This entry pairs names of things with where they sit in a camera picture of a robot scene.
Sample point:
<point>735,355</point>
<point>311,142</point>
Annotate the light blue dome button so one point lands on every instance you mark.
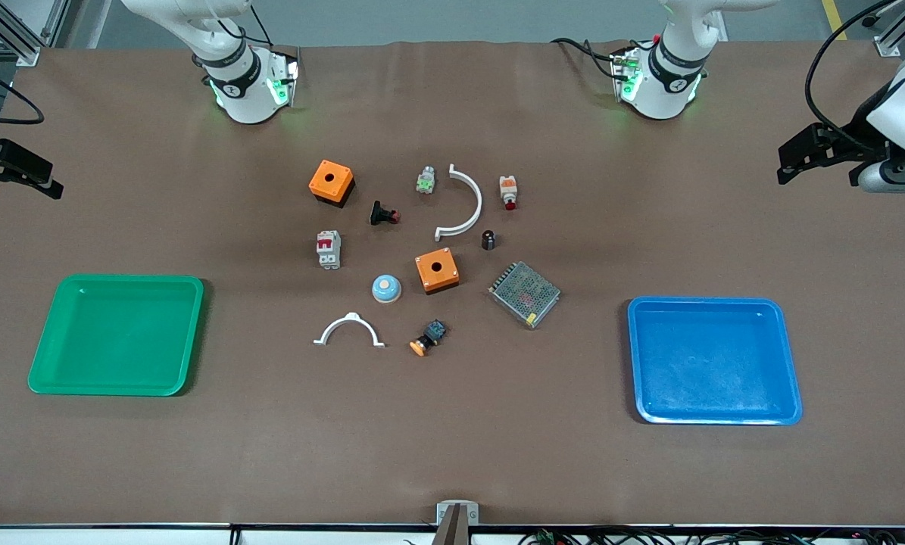
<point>386,288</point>

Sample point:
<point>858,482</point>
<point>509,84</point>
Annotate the orange button box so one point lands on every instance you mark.
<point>331,182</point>
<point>437,271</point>

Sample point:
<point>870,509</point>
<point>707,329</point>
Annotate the red button switch white body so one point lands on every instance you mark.
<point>508,192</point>

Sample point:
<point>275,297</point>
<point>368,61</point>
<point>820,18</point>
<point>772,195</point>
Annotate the aluminium frame profile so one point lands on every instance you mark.
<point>20,38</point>
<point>895,34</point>

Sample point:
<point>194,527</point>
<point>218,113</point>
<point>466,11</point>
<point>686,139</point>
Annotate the white circuit breaker red levers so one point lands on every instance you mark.
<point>329,250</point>

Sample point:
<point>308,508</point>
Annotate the green button switch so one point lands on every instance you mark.
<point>426,182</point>

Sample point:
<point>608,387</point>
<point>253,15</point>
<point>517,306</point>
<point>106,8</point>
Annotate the green plastic tray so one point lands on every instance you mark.
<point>119,337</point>

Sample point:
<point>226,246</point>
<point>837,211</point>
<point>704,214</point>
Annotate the white curved plastic bracket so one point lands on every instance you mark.
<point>350,321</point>
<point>475,200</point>

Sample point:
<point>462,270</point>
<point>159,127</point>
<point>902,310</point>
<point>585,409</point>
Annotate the orange button box upper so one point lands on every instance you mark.
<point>331,182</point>

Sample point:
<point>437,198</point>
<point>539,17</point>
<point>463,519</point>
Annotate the metal mesh power supply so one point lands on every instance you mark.
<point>524,295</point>

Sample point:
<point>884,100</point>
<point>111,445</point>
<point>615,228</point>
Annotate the orange pushbutton black body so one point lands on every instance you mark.
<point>428,337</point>

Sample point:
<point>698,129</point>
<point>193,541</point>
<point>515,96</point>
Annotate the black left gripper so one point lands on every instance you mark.
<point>854,138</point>

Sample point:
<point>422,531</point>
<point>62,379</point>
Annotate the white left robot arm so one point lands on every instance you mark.
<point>664,94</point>

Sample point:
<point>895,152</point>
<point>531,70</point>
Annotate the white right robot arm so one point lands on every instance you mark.
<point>244,98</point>

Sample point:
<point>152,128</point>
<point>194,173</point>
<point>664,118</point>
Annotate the blue plastic tray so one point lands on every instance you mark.
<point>713,362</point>

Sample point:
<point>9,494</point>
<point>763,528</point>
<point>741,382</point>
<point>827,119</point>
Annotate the black pushbutton red cap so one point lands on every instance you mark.
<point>382,213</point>

